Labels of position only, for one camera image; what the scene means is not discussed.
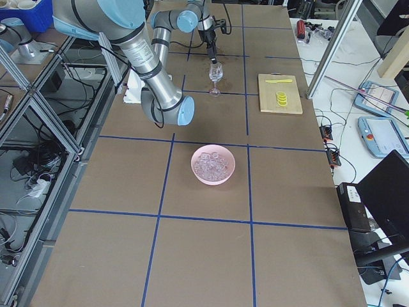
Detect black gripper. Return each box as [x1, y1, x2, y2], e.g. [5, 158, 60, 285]
[198, 29, 217, 64]

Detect clear wine glass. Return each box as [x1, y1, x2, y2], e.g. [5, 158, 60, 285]
[209, 62, 223, 97]

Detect pile of clear ice cubes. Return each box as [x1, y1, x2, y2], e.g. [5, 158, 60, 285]
[194, 152, 229, 182]

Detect yellow plastic knife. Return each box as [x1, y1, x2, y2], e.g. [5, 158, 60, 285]
[265, 79, 293, 84]

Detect bamboo cutting board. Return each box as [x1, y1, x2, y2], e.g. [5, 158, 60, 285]
[258, 74, 303, 115]

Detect red cylinder object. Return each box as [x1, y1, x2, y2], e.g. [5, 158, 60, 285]
[296, 20, 305, 40]

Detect pink bowl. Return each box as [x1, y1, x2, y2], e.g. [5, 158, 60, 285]
[190, 145, 236, 185]

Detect orange black connector block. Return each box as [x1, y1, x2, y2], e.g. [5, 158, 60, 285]
[320, 126, 333, 142]

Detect blue grey teach pendant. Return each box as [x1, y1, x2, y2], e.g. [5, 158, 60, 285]
[354, 81, 399, 116]

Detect blue plastic crate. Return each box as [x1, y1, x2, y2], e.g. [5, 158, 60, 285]
[1, 1, 53, 33]

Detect wooden plank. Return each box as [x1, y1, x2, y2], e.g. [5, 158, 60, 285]
[378, 26, 408, 79]

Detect black box with label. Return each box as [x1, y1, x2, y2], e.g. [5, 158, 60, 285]
[336, 182, 371, 233]

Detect black monitor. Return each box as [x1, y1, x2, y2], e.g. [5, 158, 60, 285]
[355, 150, 408, 266]

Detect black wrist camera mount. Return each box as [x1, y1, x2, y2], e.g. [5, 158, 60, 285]
[213, 19, 228, 35]

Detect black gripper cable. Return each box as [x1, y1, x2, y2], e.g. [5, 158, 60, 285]
[167, 0, 233, 52]

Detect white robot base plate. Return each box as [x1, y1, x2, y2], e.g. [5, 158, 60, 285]
[123, 68, 173, 105]

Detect aluminium frame post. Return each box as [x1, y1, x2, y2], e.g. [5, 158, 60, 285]
[306, 0, 362, 99]

